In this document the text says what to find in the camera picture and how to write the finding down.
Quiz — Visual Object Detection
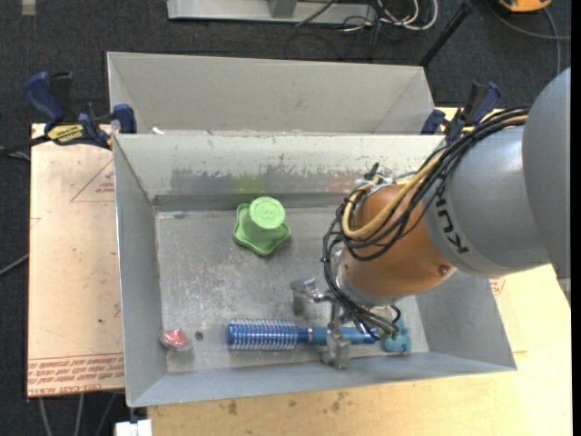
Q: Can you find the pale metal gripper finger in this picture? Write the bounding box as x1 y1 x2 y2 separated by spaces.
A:
290 277 326 316
319 332 353 372

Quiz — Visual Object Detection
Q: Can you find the blue hairbrush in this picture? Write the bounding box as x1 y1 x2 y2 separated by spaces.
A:
225 317 379 353

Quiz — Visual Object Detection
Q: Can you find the light blue small toy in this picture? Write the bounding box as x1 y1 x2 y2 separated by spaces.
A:
379 321 414 354

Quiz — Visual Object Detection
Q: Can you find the green star-based cup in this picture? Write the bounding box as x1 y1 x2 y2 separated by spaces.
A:
231 196 292 258

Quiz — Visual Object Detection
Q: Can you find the grey metal bin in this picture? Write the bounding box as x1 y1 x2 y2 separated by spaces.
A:
106 51 517 409

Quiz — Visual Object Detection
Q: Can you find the red and clear spinning top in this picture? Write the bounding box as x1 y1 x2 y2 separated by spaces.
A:
157 327 194 352

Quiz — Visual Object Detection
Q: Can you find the brown cardboard board red print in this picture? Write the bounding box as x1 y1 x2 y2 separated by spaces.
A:
26 123 127 400

